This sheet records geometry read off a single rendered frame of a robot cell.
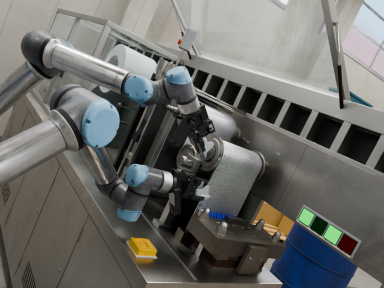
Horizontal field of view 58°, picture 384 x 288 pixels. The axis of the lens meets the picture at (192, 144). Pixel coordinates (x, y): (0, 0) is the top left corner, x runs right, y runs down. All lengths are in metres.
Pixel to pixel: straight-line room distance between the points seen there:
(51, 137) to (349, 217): 1.01
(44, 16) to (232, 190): 3.37
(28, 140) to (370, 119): 1.12
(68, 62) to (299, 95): 0.96
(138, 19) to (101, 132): 3.46
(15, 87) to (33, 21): 2.98
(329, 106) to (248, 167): 0.41
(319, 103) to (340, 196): 0.40
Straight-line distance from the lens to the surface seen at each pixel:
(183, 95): 1.16
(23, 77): 1.38
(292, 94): 1.62
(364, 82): 6.77
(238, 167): 1.40
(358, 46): 6.47
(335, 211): 1.39
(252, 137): 1.67
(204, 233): 1.25
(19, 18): 4.36
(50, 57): 1.18
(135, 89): 1.03
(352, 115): 1.45
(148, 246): 1.19
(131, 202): 1.17
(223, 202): 1.44
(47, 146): 0.86
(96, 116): 0.86
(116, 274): 1.25
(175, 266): 1.20
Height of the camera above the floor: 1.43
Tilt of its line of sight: 7 degrees down
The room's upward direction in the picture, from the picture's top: 25 degrees clockwise
